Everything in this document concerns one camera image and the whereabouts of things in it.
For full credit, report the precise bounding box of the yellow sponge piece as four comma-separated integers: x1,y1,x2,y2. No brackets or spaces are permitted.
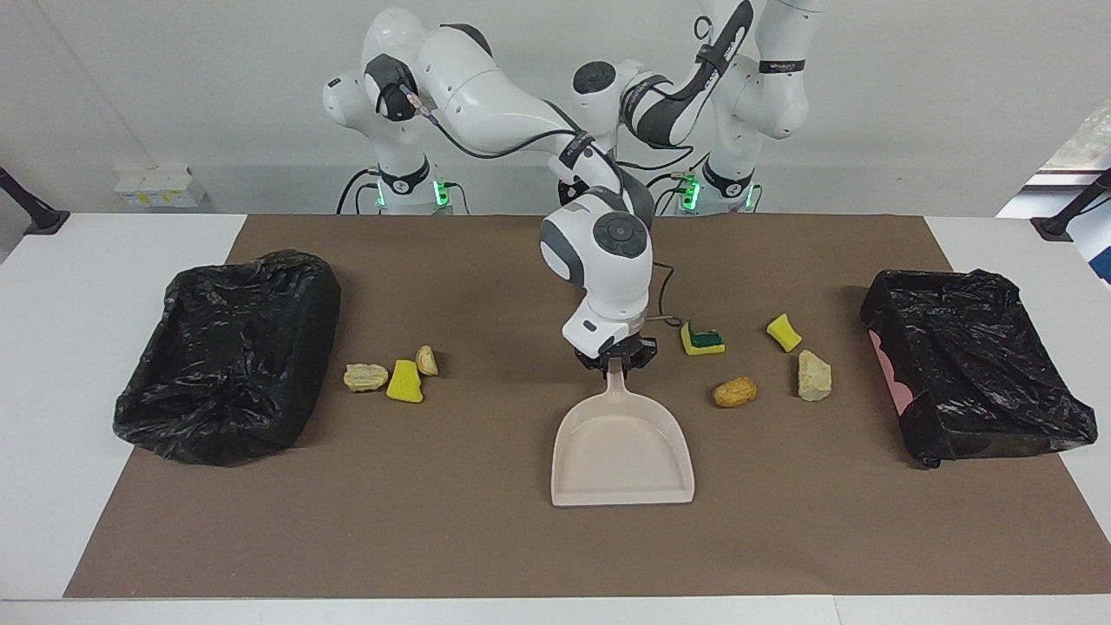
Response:
385,359,425,405
766,313,804,353

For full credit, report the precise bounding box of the black-lined bin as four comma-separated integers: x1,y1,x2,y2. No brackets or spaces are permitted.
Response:
859,268,1099,470
113,250,342,467

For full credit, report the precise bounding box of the green and yellow scrub sponge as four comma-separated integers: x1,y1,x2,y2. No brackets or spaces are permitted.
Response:
680,320,726,358

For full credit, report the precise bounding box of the left black-lined bin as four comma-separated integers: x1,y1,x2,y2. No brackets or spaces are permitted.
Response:
113,250,342,467

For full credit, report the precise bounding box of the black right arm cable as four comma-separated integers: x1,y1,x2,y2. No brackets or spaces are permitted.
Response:
404,87,695,329

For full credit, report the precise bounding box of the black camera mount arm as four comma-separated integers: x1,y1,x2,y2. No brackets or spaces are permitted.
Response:
0,165,70,237
1030,169,1111,242

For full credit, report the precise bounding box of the cream sponge chunk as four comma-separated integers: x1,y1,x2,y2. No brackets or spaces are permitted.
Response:
798,350,832,403

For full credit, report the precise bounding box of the brown sponge chunk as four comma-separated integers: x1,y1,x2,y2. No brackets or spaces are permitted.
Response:
713,376,758,409

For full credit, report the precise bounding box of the right black-lined bin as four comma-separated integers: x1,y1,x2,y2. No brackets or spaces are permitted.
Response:
859,268,1099,470

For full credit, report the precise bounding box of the black base power cable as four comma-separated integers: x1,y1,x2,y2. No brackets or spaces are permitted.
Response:
336,168,383,215
651,169,695,215

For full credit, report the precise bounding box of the pink plastic bin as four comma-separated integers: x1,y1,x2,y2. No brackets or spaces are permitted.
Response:
871,340,915,418

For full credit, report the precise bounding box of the brown table mat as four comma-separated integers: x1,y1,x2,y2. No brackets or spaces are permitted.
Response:
63,214,1111,598

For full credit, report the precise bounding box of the beige plastic dustpan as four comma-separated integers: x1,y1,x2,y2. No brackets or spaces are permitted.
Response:
551,358,696,508

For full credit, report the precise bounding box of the white cardboard box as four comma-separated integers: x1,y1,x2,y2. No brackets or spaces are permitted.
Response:
113,165,207,209

